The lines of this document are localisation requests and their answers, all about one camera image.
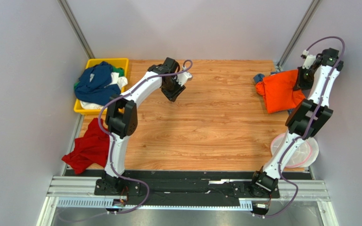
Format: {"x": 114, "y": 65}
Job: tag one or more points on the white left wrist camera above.
{"x": 183, "y": 78}

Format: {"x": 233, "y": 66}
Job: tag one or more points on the yellow plastic bin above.
{"x": 116, "y": 62}

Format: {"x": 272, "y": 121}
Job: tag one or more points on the aluminium frame rail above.
{"x": 77, "y": 192}

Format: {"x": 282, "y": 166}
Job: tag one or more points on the white t-shirt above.
{"x": 92, "y": 106}

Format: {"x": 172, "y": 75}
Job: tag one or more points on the green t-shirt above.
{"x": 118, "y": 77}

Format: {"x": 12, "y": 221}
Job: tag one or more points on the orange t-shirt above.
{"x": 278, "y": 91}

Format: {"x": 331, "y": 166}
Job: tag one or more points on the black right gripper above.
{"x": 302, "y": 81}

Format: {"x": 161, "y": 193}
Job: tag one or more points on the red t-shirt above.
{"x": 90, "y": 149}

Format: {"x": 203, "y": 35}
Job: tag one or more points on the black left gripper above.
{"x": 173, "y": 96}

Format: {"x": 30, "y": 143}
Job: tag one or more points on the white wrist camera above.
{"x": 183, "y": 78}
{"x": 308, "y": 61}

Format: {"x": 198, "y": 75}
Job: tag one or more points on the white mesh laundry bag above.
{"x": 305, "y": 155}

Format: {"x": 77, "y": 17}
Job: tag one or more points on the teal blue t-shirt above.
{"x": 258, "y": 77}

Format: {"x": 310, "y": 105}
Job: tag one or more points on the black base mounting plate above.
{"x": 181, "y": 188}

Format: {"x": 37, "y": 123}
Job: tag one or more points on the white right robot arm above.
{"x": 317, "y": 74}

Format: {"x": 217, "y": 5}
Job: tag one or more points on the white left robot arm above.
{"x": 122, "y": 115}

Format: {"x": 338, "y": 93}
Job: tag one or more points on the navy blue t-shirt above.
{"x": 93, "y": 85}

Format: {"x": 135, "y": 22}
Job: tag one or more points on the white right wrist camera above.
{"x": 308, "y": 61}

